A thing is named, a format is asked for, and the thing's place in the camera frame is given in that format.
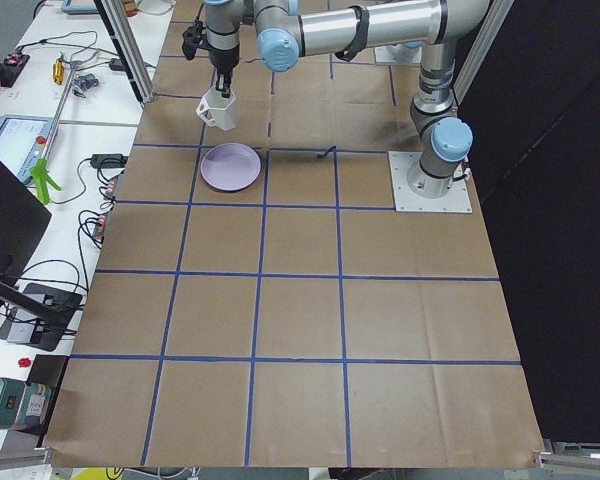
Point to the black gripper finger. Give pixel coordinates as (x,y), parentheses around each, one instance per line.
(226,85)
(220,82)

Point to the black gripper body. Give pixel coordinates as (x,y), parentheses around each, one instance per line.
(223,60)

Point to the white faceted mug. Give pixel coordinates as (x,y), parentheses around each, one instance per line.
(216,110)

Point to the lilac round plate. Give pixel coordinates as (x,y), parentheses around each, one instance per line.
(230,167)

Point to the yellow utility knife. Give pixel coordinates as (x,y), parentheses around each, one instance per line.
(58,71)

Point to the black power adapter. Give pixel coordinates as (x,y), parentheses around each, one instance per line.
(106,161)

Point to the green grabber tool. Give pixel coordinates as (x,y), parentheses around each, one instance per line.
(42,181)

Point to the teach pendant tablet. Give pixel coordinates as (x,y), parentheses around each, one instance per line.
(22,140)

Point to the black monitor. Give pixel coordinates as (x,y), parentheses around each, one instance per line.
(23,222)

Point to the brown paper table cover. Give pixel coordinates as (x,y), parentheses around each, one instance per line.
(301,321)

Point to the black monitor stand base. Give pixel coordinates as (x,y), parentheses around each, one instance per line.
(22,327)

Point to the aluminium frame post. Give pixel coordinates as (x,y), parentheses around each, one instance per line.
(113,15)

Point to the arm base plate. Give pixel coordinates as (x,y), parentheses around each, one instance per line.
(416,192)

